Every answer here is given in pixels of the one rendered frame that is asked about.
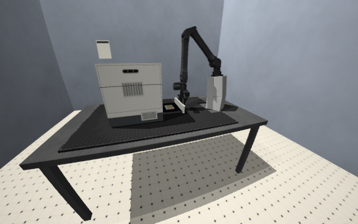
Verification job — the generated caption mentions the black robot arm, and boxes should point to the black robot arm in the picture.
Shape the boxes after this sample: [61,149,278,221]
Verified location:
[173,26,223,99]

